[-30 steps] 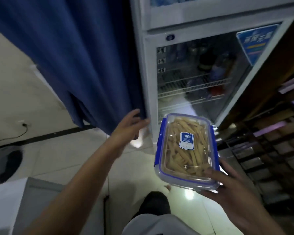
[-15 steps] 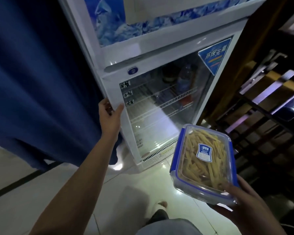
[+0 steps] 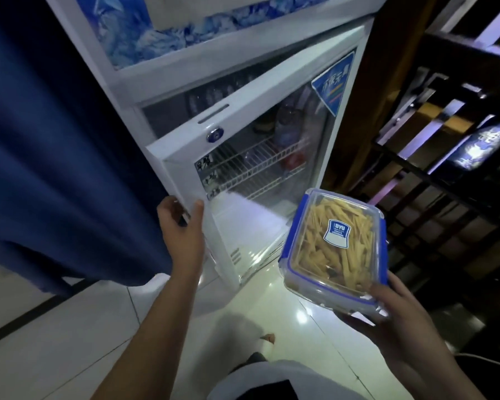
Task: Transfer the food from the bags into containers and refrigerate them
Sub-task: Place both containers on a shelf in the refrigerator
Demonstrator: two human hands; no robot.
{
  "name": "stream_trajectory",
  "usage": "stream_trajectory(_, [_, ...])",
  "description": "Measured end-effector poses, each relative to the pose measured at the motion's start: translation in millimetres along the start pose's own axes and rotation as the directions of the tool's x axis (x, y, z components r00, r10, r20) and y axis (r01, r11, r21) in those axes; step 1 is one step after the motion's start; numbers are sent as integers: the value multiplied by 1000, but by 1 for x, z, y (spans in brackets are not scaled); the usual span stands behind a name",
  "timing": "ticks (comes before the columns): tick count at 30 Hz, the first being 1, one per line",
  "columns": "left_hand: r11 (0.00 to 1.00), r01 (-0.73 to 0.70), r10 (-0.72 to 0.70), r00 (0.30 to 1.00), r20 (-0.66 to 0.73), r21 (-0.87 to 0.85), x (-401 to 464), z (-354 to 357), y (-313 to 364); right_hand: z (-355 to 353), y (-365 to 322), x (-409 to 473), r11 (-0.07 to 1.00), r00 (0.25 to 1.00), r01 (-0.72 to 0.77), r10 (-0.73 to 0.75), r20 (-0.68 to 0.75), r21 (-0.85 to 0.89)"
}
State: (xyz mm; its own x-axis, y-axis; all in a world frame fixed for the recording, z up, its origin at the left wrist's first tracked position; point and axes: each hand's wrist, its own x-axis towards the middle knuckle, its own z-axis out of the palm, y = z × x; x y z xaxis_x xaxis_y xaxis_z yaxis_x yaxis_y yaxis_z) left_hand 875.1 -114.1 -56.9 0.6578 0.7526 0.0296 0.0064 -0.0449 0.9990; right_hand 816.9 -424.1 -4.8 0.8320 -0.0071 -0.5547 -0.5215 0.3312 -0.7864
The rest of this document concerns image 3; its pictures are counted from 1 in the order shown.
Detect person's right hand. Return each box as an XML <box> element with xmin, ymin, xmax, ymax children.
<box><xmin>334</xmin><ymin>271</ymin><xmax>457</xmax><ymax>371</ymax></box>

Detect person's left hand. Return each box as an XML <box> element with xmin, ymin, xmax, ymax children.
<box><xmin>157</xmin><ymin>196</ymin><xmax>206</xmax><ymax>272</ymax></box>

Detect clear food container blue lid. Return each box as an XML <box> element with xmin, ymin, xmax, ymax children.
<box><xmin>278</xmin><ymin>187</ymin><xmax>389</xmax><ymax>318</ymax></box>

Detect white glass fridge door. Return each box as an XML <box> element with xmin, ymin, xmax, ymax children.
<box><xmin>145</xmin><ymin>24</ymin><xmax>368</xmax><ymax>290</ymax></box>

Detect person's left forearm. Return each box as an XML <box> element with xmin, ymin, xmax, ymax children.
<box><xmin>91</xmin><ymin>264</ymin><xmax>203</xmax><ymax>400</ymax></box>

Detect person's right forearm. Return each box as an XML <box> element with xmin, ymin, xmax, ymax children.
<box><xmin>394</xmin><ymin>354</ymin><xmax>488</xmax><ymax>400</ymax></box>

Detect blue white container label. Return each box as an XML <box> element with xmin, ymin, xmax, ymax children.
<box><xmin>322</xmin><ymin>219</ymin><xmax>351</xmax><ymax>249</ymax></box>

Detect yellow food strips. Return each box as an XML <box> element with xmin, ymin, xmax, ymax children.
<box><xmin>294</xmin><ymin>197</ymin><xmax>376</xmax><ymax>293</ymax></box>

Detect red item in fridge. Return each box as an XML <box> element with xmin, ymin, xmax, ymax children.
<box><xmin>281</xmin><ymin>150</ymin><xmax>307</xmax><ymax>171</ymax></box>

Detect dark wooden shelf rack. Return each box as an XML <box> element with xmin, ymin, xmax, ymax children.
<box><xmin>349</xmin><ymin>0</ymin><xmax>500</xmax><ymax>371</ymax></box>

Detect clear drink bottle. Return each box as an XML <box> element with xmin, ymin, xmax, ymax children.
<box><xmin>274</xmin><ymin>104</ymin><xmax>301</xmax><ymax>149</ymax></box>

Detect dark blue curtain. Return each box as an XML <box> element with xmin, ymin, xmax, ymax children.
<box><xmin>0</xmin><ymin>0</ymin><xmax>178</xmax><ymax>297</ymax></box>

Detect white display fridge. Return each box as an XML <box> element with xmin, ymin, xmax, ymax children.
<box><xmin>44</xmin><ymin>0</ymin><xmax>390</xmax><ymax>288</ymax></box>

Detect dark blue printed box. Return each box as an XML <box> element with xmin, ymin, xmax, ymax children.
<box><xmin>435</xmin><ymin>118</ymin><xmax>500</xmax><ymax>180</ymax></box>

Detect blue ice print panel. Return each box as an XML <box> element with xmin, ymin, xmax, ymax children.
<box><xmin>74</xmin><ymin>0</ymin><xmax>343</xmax><ymax>71</ymax></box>

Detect blue diamond door sticker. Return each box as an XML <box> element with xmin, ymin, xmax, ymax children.
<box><xmin>311</xmin><ymin>51</ymin><xmax>356</xmax><ymax>117</ymax></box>

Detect white wire fridge shelf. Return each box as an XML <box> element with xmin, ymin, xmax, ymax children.
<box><xmin>197</xmin><ymin>135</ymin><xmax>311</xmax><ymax>181</ymax></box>
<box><xmin>207</xmin><ymin>162</ymin><xmax>308</xmax><ymax>201</ymax></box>

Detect white cable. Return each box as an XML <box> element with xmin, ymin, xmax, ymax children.
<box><xmin>458</xmin><ymin>352</ymin><xmax>500</xmax><ymax>372</ymax></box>

